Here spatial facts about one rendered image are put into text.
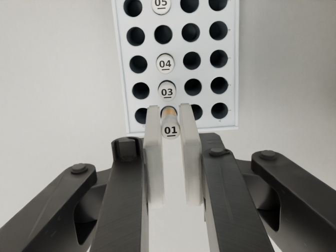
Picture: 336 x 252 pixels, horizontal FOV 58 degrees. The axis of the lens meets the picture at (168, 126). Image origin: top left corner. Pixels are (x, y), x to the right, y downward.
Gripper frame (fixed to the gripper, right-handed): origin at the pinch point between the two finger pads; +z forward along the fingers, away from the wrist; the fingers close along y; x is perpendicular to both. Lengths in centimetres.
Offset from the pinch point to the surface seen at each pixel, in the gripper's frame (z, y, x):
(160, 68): 5.4, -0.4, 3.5
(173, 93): 5.4, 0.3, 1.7
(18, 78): 10.3, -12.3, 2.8
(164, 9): 5.4, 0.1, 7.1
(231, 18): 6.8, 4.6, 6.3
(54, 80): 10.3, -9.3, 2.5
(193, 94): 7.2, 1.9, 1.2
